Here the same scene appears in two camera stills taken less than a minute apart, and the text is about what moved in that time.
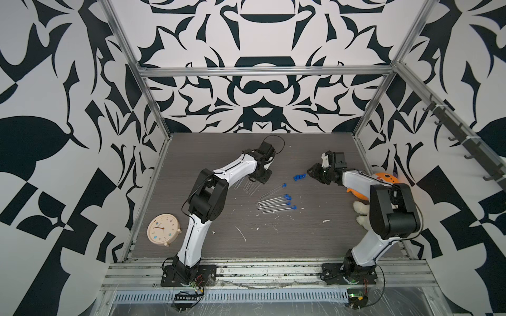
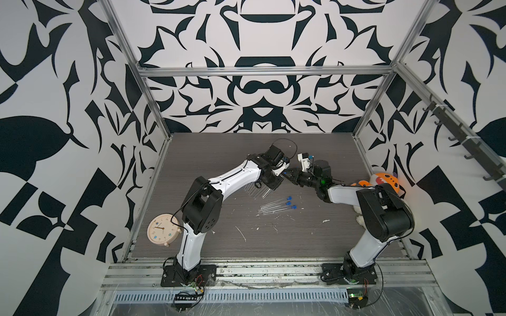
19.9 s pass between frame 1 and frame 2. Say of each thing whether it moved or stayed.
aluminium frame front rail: stayed
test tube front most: stayed
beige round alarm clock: stayed
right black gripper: moved
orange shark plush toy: stayed
